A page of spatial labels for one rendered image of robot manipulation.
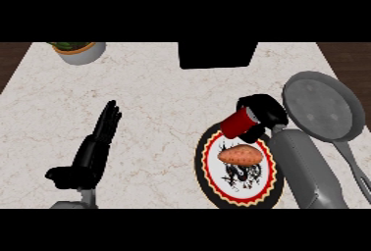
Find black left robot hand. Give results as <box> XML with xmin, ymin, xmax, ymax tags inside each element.
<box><xmin>43</xmin><ymin>99</ymin><xmax>123</xmax><ymax>191</ymax></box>

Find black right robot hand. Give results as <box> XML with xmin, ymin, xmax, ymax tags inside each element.
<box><xmin>235</xmin><ymin>93</ymin><xmax>290</xmax><ymax>144</ymax></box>

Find red can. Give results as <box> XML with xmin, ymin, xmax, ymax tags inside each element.
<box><xmin>219</xmin><ymin>107</ymin><xmax>262</xmax><ymax>140</ymax></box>

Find grey frying pan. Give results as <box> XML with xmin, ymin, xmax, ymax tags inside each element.
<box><xmin>281</xmin><ymin>71</ymin><xmax>371</xmax><ymax>205</ymax></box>

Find white plate with red rim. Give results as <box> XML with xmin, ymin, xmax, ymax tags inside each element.
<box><xmin>194</xmin><ymin>123</ymin><xmax>285</xmax><ymax>210</ymax></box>

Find orange sweet potato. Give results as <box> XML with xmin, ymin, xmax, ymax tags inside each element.
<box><xmin>216</xmin><ymin>144</ymin><xmax>265</xmax><ymax>168</ymax></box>

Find black box appliance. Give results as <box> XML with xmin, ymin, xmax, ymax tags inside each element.
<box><xmin>178</xmin><ymin>41</ymin><xmax>260</xmax><ymax>70</ymax></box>

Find grey potted plant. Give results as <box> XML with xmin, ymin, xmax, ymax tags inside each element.
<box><xmin>46</xmin><ymin>41</ymin><xmax>108</xmax><ymax>67</ymax></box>

